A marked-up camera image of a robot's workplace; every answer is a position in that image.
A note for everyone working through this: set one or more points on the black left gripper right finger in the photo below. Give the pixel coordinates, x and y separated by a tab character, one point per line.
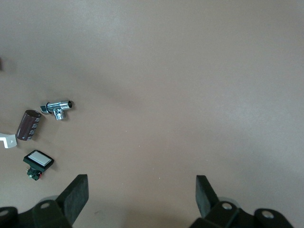
206	202

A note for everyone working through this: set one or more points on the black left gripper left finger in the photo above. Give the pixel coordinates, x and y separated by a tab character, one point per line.
71	202

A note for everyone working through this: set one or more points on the black white rectangular push button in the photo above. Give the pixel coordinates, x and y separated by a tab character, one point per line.
39	160

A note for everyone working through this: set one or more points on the chrome valve fitting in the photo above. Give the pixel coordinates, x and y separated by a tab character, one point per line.
58	109

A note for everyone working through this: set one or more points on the white curved plastic bracket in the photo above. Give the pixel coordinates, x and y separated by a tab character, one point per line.
9	142

